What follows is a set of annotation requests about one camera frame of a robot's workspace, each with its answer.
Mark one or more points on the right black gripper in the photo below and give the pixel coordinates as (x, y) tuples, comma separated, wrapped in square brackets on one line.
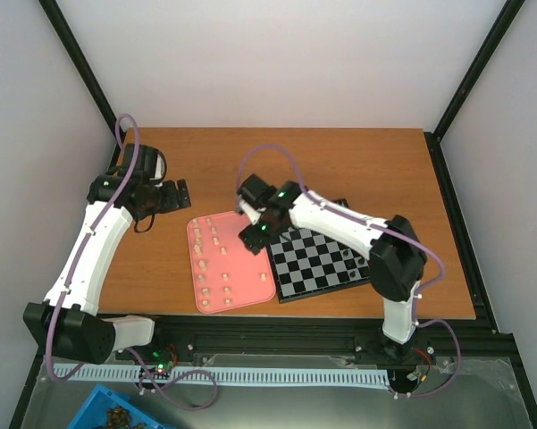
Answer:
[(255, 243)]

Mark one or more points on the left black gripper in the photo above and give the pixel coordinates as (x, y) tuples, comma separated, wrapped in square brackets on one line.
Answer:
[(172, 200)]

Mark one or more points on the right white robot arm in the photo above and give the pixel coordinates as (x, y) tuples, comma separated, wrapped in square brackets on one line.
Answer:
[(390, 247)]

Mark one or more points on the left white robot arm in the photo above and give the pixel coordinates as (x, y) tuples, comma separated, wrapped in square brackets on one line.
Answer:
[(66, 324)]

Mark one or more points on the left controller board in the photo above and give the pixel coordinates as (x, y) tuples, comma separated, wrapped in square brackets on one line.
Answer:
[(165, 359)]

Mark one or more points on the controller board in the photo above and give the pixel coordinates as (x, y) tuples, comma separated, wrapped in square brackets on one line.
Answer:
[(422, 370), (165, 359)]

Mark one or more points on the right controller board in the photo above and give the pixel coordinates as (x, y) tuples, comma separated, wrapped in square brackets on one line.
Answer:
[(422, 370)]

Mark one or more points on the black white chessboard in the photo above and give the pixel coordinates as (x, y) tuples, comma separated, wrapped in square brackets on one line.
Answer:
[(306, 263)]

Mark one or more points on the pink plastic tray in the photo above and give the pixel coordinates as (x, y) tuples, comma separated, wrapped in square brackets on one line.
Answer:
[(241, 265)]

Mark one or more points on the blue plastic bin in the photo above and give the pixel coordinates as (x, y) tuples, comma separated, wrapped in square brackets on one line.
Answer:
[(104, 408)]

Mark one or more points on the light blue cable duct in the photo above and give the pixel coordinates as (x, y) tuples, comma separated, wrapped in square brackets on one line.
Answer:
[(240, 376)]

